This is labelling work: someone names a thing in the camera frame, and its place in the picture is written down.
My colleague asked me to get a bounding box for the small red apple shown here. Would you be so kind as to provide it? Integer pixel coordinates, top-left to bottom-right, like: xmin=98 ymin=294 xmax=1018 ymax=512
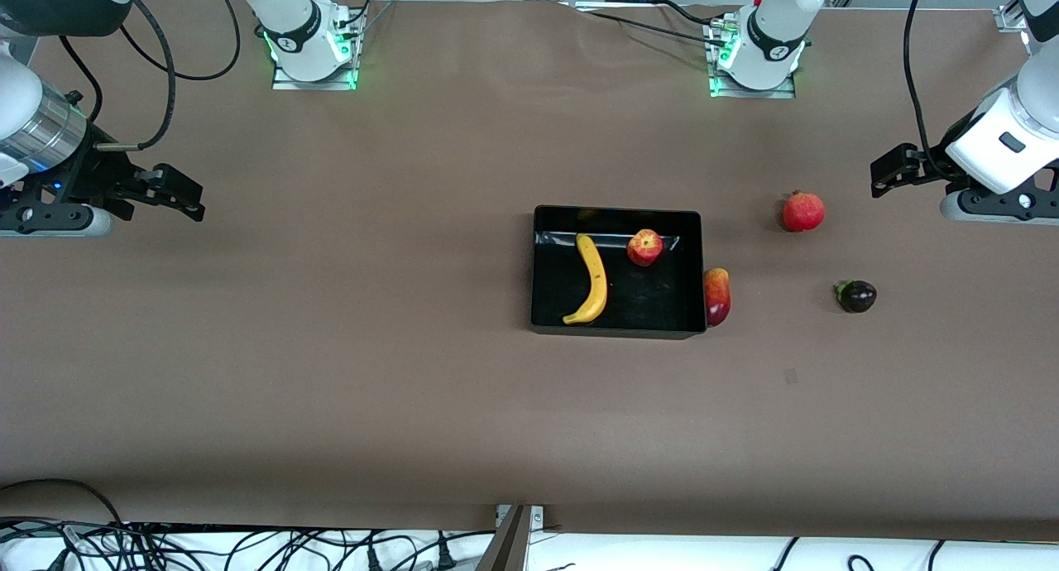
xmin=626 ymin=228 xmax=664 ymax=267

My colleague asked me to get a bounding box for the black rectangular tray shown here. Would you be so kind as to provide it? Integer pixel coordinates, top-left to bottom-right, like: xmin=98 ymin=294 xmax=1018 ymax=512
xmin=529 ymin=205 xmax=708 ymax=340

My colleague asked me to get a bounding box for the yellow banana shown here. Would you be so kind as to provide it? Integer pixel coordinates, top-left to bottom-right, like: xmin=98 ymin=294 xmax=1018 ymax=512
xmin=563 ymin=233 xmax=609 ymax=326

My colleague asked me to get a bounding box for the red pomegranate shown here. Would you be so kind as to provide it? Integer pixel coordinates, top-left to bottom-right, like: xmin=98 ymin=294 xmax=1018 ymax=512
xmin=782 ymin=190 xmax=827 ymax=233

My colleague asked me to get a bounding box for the red yellow mango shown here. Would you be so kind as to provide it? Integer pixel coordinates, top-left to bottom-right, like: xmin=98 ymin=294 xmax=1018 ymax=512
xmin=703 ymin=267 xmax=732 ymax=328

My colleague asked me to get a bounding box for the brown paper table cover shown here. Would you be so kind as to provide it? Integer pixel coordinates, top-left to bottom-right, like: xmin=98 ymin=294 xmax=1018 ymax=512
xmin=0 ymin=0 xmax=1059 ymax=545

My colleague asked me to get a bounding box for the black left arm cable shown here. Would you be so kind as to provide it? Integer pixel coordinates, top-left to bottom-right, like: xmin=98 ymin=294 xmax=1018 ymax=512
xmin=903 ymin=0 xmax=954 ymax=183

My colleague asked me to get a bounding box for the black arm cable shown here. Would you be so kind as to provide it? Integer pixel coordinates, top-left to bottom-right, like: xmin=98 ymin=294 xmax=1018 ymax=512
xmin=903 ymin=0 xmax=954 ymax=183
xmin=91 ymin=0 xmax=179 ymax=152

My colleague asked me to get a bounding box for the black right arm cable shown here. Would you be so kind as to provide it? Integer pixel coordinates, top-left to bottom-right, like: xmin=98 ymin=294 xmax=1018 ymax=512
xmin=91 ymin=0 xmax=179 ymax=152

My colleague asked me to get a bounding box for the aluminium frame corner bracket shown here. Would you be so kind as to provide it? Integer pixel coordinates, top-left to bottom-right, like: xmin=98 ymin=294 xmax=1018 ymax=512
xmin=995 ymin=2 xmax=1032 ymax=36

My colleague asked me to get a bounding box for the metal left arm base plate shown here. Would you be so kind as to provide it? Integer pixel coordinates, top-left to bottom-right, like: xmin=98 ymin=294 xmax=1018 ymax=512
xmin=708 ymin=15 xmax=798 ymax=100

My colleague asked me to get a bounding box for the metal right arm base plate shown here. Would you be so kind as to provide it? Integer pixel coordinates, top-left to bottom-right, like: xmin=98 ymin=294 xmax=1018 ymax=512
xmin=271 ymin=7 xmax=359 ymax=91

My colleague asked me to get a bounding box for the black cable on table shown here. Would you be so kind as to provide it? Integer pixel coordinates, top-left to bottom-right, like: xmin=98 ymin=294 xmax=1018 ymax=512
xmin=571 ymin=2 xmax=731 ymax=41

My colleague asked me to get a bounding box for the black looped floor cable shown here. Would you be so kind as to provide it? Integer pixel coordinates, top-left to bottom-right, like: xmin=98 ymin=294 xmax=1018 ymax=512
xmin=0 ymin=477 xmax=127 ymax=529

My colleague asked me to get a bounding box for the metal table edge bracket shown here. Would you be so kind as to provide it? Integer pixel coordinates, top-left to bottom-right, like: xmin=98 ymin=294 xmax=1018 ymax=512
xmin=475 ymin=504 xmax=546 ymax=571

